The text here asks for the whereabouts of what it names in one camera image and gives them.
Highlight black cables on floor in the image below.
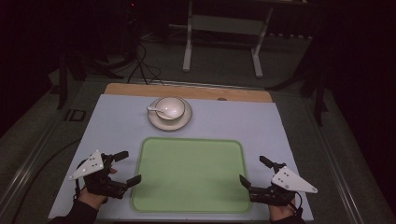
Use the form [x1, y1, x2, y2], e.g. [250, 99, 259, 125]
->
[126, 41, 165, 86]

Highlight right hand-held gripper cable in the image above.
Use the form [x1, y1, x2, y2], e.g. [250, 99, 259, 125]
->
[293, 190, 304, 217]

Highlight green plastic tray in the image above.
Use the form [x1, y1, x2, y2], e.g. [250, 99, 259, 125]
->
[130, 136, 252, 215]

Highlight black tripod stand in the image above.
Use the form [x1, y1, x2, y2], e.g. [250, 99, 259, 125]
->
[55, 50, 125, 110]
[265, 40, 331, 127]

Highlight metal floor rail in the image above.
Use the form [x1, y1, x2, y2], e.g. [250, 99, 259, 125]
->
[0, 122, 62, 216]
[306, 102, 362, 224]

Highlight person's left hand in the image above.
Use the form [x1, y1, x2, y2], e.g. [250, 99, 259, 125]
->
[77, 167, 119, 210]

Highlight pale blue table board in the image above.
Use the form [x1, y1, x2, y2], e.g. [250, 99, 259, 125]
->
[48, 93, 315, 222]

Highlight person's right hand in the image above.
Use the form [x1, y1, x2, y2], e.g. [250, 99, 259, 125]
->
[268, 198, 303, 222]

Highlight black floor cable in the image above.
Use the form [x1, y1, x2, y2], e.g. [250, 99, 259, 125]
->
[11, 137, 82, 224]

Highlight white ceramic spoon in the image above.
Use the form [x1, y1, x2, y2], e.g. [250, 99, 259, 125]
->
[146, 105, 176, 120]

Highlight black floor socket box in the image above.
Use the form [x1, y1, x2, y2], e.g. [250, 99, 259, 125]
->
[64, 108, 87, 123]

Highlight white ceramic plate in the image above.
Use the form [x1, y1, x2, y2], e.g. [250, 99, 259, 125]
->
[147, 97, 193, 133]

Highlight wooden table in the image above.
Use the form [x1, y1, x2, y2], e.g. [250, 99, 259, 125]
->
[104, 82, 274, 104]

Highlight white ceramic bowl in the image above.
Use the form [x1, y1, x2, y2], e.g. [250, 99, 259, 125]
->
[154, 96, 187, 121]

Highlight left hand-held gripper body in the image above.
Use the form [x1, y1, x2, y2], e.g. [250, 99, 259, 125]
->
[68, 149, 129, 200]

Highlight white metal stand frame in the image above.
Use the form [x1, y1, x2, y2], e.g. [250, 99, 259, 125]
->
[182, 0, 276, 79]

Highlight dark equipment rack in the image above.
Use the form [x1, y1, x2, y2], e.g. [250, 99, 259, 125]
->
[122, 0, 141, 64]

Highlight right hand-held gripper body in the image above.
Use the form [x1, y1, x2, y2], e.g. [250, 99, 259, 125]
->
[248, 161, 318, 207]

